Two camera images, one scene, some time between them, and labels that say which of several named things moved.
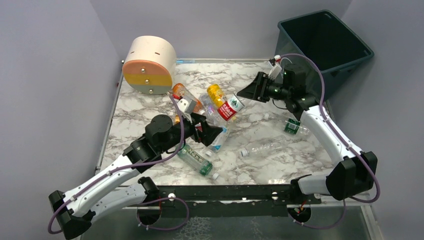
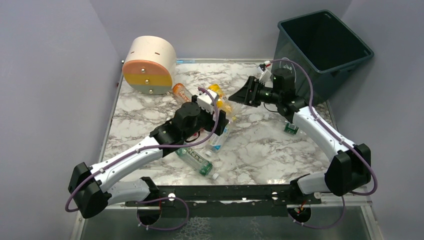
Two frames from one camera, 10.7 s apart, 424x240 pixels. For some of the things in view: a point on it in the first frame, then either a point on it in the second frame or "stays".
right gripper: (263, 87) → (253, 93)
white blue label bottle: (215, 146) stays
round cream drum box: (149, 65) stays
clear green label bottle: (290, 125) stays
